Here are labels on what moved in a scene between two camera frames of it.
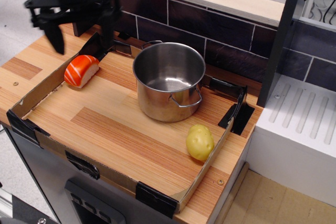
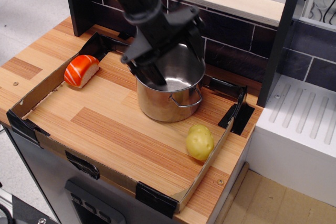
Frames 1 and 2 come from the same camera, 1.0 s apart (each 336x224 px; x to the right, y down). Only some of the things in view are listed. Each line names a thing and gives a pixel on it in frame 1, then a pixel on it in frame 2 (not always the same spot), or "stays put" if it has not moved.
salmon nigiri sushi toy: (80, 69) stays put
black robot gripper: (72, 2) → (159, 34)
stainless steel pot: (168, 76) stays put
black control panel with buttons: (91, 205) stays put
